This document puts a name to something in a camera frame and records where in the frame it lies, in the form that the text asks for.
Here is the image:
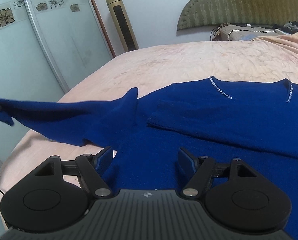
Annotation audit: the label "olive padded headboard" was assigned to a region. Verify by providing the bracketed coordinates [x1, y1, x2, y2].
[177, 0, 298, 30]

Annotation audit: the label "dark clothes on pillow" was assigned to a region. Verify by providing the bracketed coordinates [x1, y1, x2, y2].
[272, 21, 298, 34]

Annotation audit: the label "gold tower air conditioner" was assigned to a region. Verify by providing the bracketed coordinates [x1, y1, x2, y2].
[106, 0, 139, 52]

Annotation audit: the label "peach blanket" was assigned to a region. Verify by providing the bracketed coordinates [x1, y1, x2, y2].
[253, 32, 298, 54]

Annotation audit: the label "brown striped pillow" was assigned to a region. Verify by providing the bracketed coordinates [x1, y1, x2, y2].
[210, 23, 279, 41]

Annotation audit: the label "pink bed sheet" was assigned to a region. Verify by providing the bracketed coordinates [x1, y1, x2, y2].
[0, 39, 298, 230]

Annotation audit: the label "blue beaded sweater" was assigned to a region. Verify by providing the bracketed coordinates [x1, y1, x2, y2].
[0, 77, 298, 239]

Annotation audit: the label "glass wardrobe door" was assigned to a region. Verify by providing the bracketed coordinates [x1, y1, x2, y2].
[0, 0, 115, 176]

